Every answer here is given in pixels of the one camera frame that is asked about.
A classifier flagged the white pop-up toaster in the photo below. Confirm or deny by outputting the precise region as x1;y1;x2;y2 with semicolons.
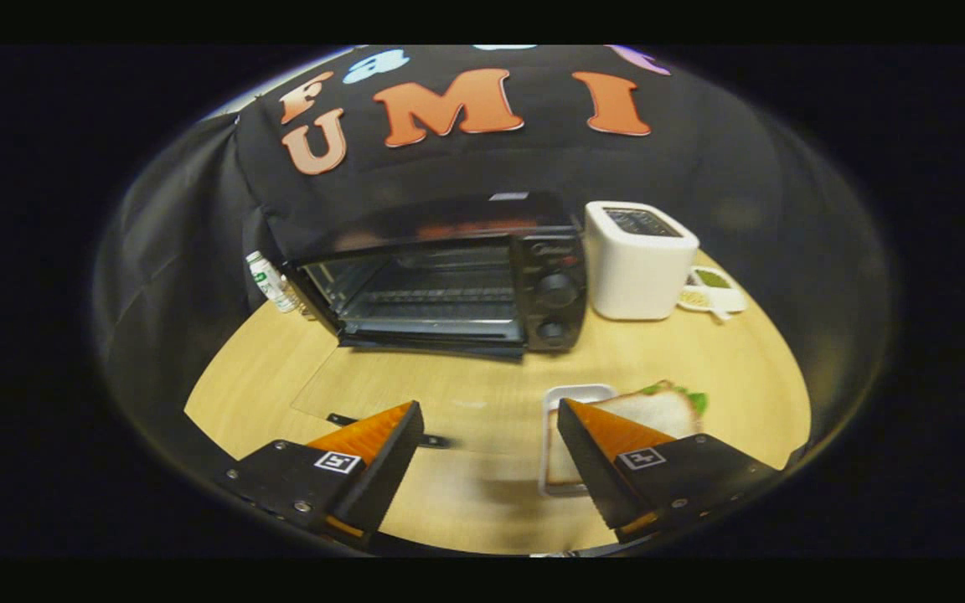
585;201;699;322

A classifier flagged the black toaster oven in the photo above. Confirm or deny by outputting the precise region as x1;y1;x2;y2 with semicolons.
281;191;588;457

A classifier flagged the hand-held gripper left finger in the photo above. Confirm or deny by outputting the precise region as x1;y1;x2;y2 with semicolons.
214;400;425;549

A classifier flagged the glass toaster oven door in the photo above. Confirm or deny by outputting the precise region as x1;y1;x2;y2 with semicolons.
290;339;550;457

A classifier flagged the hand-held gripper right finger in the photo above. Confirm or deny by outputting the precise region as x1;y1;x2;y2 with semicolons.
556;398;785;545

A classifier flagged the white divided sauce dish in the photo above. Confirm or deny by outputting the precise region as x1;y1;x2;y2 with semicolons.
677;266;749;321

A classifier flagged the white plastic tray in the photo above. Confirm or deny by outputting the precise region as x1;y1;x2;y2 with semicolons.
539;384;617;497

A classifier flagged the small white-capped plastic bottle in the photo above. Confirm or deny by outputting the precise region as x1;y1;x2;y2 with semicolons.
245;251;303;315

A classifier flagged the lettuce sandwich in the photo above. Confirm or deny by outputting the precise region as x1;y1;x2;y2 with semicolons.
545;381;710;487

